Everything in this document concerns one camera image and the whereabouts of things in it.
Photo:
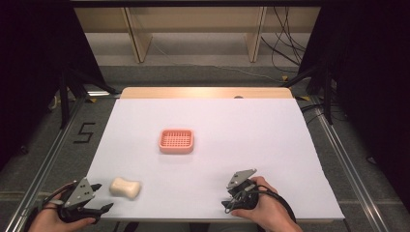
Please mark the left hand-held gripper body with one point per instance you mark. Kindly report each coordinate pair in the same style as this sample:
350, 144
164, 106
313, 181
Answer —
80, 193

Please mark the light wooden table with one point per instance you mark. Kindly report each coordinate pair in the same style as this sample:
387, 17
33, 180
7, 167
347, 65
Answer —
193, 92

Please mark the white table sheet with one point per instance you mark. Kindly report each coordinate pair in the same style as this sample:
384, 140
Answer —
241, 138

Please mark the light wooden shelf unit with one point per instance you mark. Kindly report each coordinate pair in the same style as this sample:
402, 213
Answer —
138, 42

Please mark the person's right hand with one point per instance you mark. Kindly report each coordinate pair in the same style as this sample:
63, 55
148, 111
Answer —
270, 209

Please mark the aluminium floor rail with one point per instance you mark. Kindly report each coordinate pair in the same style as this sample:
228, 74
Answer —
355, 187
45, 167

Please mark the yellow tape mark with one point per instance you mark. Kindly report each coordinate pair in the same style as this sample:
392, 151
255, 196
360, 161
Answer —
92, 100
304, 98
285, 77

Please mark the person's left hand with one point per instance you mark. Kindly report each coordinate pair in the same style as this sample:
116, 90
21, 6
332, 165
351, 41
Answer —
48, 220

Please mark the pink slotted soap dish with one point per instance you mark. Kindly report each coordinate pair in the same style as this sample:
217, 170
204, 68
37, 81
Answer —
176, 141

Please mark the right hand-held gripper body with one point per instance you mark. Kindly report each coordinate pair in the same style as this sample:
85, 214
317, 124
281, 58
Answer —
240, 179

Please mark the black curtain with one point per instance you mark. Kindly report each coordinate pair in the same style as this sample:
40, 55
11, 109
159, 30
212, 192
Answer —
32, 64
370, 80

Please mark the black tripod stand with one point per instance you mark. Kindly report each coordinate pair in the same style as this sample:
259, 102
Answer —
64, 96
328, 96

